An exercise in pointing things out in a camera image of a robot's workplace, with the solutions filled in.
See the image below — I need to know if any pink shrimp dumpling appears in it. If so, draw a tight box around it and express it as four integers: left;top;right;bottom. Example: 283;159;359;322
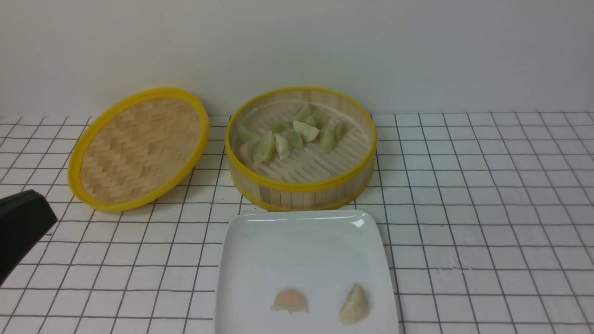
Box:
270;289;309;314

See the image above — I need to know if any large white dumpling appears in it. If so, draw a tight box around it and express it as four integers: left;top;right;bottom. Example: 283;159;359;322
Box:
337;283;370;325

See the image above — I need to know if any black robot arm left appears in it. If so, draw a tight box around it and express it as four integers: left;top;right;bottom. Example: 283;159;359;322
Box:
0;189;58;284

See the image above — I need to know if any white square ceramic plate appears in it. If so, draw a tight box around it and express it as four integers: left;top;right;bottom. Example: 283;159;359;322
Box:
214;210;401;334

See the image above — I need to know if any yellow rimmed bamboo steamer basket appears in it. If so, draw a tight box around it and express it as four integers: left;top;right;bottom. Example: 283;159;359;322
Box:
225;87;377;211

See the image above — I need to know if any white dumpling middle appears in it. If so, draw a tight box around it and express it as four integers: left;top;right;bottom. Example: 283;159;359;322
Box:
274;133;292;161

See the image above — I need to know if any green dumpling middle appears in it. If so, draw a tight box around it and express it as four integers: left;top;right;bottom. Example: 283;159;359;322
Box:
286;130;304;150

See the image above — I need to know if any green dumpling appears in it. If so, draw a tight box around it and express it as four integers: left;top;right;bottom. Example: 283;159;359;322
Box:
293;101;311;122
333;121;349;141
286;130;304;150
319;127;337;154
253;131;276;163
269;121;291;134

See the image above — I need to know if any white dumpling centre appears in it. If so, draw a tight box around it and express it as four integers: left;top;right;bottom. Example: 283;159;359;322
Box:
293;121;320;142

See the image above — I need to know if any green dumpling left front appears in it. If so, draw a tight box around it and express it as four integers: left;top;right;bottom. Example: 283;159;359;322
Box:
253;131;276;163

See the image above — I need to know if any green dumpling upper left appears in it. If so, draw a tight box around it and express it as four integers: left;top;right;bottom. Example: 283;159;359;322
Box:
269;121;291;134

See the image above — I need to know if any pale dumpling far left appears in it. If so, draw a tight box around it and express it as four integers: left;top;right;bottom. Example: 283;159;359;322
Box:
239;142;255;166

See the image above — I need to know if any green dumpling back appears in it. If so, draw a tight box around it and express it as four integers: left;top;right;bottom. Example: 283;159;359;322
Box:
293;101;311;122

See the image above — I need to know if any green dumpling far right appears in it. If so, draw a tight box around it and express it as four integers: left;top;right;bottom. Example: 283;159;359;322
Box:
333;121;349;141

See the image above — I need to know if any yellow rimmed bamboo steamer lid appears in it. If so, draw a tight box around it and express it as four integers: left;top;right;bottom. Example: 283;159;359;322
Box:
68;88;210;212

